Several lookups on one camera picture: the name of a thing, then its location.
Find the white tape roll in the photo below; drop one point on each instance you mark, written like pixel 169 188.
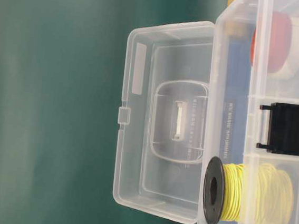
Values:
pixel 291 64

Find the black tool box latch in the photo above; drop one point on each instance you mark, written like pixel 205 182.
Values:
pixel 283 132

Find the clear plastic tool box lid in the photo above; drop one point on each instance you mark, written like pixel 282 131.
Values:
pixel 162 119

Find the clear plastic tool box base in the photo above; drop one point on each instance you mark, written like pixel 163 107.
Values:
pixel 239 84

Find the yellow wire spool black flange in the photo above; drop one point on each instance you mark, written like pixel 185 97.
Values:
pixel 226 196

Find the red wire spool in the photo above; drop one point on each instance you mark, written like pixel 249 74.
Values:
pixel 280 42

